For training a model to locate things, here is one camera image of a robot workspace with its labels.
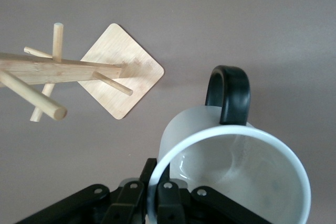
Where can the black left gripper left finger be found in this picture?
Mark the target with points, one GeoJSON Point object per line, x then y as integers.
{"type": "Point", "coordinates": [126, 203]}

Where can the wooden mug tree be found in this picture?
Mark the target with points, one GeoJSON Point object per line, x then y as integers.
{"type": "Point", "coordinates": [118, 58]}

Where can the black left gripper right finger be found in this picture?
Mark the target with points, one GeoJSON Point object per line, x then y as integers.
{"type": "Point", "coordinates": [170, 203]}

